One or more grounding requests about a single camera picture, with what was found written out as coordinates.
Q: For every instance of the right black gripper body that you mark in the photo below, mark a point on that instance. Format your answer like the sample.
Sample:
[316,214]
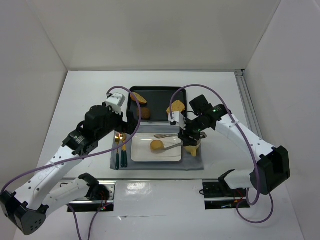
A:
[189,137]

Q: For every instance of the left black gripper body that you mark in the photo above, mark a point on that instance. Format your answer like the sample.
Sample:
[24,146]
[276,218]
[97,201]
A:
[128,122]

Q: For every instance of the metal serving tongs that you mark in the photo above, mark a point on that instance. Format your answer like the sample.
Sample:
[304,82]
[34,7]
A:
[170,145]

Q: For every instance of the round golden bun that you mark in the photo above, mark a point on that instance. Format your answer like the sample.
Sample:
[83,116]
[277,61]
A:
[156,145]

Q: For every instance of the dark brown round bread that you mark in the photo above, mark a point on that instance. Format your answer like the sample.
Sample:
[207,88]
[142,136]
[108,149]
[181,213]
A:
[144,112]

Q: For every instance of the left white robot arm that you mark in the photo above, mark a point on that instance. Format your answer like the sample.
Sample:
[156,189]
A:
[30,205]

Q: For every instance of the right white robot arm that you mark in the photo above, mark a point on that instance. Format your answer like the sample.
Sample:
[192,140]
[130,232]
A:
[271,165]

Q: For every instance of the large seeded bread slice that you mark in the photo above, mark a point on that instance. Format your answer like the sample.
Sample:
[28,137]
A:
[176,106]

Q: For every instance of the toasted bread slice left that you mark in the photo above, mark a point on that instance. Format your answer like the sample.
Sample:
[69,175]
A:
[137,97]

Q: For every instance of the yellow ceramic mug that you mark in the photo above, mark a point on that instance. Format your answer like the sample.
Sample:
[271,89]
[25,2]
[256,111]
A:
[192,149]

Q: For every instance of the white rectangular plate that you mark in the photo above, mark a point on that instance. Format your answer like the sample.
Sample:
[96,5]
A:
[141,151]

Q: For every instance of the black baking tray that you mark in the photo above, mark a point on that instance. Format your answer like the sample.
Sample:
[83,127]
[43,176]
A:
[158,100]

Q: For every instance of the gold green-handled fork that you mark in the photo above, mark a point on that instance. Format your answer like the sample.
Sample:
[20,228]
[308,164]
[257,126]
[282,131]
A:
[117,160]

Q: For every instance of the gold green-handled spoon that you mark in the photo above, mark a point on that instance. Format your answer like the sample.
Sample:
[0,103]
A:
[124,158]

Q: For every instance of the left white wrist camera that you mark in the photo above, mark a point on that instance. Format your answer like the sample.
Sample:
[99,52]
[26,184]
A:
[115,102]

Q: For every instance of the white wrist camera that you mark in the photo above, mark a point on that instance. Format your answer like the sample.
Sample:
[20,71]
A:
[115,102]
[174,118]

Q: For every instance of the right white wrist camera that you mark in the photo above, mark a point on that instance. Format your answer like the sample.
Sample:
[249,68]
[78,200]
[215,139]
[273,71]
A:
[174,118]

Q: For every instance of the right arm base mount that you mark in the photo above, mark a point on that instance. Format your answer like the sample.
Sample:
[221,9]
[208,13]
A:
[219,197]

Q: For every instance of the aluminium frame rail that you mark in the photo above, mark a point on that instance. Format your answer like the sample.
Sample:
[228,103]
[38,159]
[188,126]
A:
[247,103]

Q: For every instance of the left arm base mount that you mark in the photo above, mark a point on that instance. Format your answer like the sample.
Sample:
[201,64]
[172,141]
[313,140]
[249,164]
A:
[104,199]

